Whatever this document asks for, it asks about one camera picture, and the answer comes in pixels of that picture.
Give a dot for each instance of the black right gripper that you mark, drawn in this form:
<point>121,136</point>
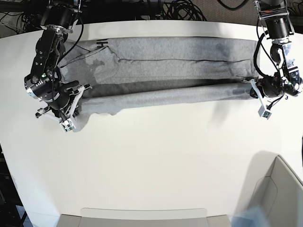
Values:
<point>61,99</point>

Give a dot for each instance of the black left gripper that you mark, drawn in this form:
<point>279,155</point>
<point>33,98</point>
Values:
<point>268,90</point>

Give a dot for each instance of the grey T-shirt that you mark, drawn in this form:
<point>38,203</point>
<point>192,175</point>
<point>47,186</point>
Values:
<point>150,71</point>

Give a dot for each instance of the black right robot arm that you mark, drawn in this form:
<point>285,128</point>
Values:
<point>58,22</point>

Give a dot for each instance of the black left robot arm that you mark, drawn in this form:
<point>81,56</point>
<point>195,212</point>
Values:
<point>279,28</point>

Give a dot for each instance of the blue cloth in corner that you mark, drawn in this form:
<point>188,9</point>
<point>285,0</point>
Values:
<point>252,217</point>

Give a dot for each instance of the grey tray at front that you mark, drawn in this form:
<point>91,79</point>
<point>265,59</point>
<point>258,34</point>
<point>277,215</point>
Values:
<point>90,217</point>

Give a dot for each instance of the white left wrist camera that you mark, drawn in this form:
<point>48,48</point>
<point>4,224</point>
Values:
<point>264,112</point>

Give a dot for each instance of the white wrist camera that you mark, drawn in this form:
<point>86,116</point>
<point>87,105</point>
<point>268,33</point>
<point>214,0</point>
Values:
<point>68,125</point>
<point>264,112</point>

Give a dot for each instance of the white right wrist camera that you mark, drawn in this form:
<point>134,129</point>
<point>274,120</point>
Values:
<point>68,125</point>

